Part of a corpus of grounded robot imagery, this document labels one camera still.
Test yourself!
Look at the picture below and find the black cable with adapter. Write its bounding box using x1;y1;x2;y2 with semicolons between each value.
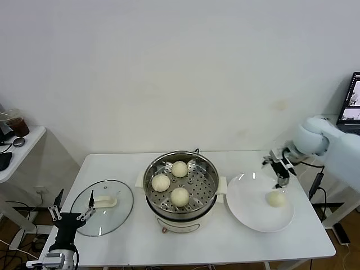
308;165;329;224

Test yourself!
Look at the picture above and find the white laptop cable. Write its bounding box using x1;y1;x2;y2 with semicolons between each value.
298;160;314;181

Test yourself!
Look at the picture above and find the white side table with cup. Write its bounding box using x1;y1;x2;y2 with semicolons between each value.
0;125;47;237

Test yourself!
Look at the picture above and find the black floor power strip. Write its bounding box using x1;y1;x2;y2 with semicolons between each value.
333;223;351;245

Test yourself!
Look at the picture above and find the black computer mouse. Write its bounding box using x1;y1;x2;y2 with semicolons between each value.
0;151;14;172

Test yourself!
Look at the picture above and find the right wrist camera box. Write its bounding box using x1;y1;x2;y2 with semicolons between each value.
268;148;293;164

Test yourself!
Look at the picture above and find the white electric cooking pot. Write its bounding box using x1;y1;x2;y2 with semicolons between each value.
145;193;226;235

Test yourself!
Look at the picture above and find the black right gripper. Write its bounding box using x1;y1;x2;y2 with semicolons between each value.
260;155;291;190

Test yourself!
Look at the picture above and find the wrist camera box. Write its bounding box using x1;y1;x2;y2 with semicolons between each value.
268;148;293;164
42;252;67;269

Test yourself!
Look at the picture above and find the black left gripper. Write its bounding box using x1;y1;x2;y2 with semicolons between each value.
47;188;96;251

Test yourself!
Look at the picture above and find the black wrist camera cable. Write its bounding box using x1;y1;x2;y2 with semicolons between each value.
282;147;326;176

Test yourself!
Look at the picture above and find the dark open laptop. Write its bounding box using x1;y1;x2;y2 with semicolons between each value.
336;72;360;132

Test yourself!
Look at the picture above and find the glass pot lid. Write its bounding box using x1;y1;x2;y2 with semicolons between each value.
69;179;134;237

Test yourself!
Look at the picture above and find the white round plate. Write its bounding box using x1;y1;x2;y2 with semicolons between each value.
226;172;295;233

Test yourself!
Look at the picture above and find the stainless steel steamer basket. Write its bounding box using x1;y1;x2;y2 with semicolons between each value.
135;151;227;219

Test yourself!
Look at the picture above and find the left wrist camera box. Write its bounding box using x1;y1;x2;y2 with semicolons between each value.
42;252;67;269

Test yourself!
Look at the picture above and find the white steamed baozi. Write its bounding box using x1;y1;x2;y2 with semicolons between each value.
170;187;190;208
151;173;171;192
266;191;287;208
171;160;188;178

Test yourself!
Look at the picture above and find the iced coffee plastic cup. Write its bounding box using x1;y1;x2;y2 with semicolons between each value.
5;109;30;137

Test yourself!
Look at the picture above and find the black desk device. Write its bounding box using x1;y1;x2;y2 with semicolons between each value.
0;123;15;141

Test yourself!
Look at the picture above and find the white side table with laptop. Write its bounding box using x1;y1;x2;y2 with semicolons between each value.
320;115;360;231

